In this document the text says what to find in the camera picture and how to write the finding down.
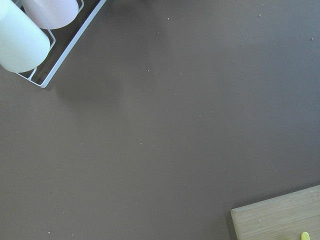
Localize pink cup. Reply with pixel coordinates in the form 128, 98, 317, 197
21, 0, 79, 30

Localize white cup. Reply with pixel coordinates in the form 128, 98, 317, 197
0, 0, 51, 73

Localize white cup rack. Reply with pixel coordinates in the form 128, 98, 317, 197
16, 0, 106, 89

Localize wooden cutting board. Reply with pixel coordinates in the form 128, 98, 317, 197
230, 185, 320, 240

